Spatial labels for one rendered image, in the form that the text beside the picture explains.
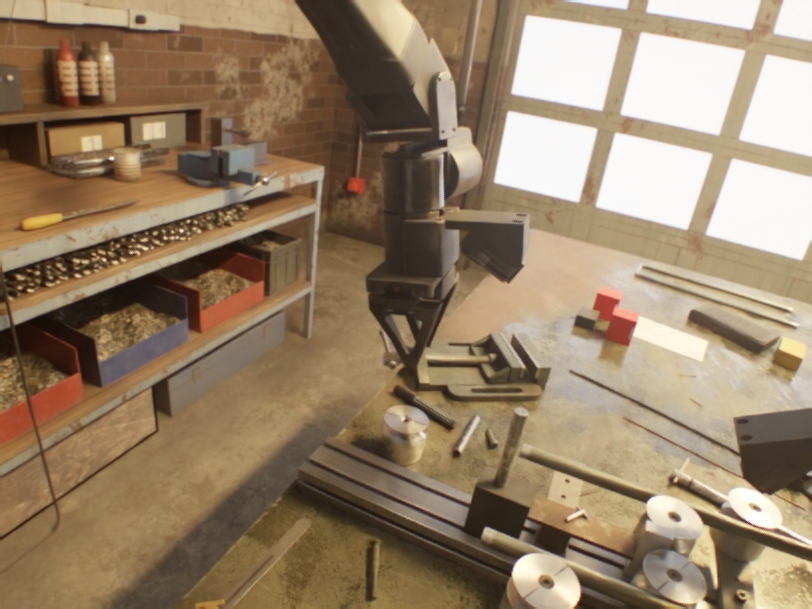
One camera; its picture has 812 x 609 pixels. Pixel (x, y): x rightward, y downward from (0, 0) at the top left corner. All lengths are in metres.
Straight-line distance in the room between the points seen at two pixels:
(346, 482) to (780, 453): 0.38
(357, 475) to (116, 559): 1.21
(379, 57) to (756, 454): 0.42
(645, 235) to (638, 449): 2.78
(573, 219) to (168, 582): 2.88
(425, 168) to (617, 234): 3.05
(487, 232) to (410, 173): 0.08
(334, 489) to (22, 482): 1.32
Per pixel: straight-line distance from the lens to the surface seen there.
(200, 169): 1.88
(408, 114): 0.46
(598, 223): 3.47
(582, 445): 0.72
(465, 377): 0.76
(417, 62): 0.45
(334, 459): 0.56
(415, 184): 0.47
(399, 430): 0.58
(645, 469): 0.72
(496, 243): 0.47
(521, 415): 0.44
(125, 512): 1.80
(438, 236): 0.46
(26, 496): 1.80
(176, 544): 1.69
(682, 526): 0.52
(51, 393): 1.67
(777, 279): 3.62
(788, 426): 0.51
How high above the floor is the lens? 1.29
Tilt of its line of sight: 25 degrees down
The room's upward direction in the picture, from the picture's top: 9 degrees clockwise
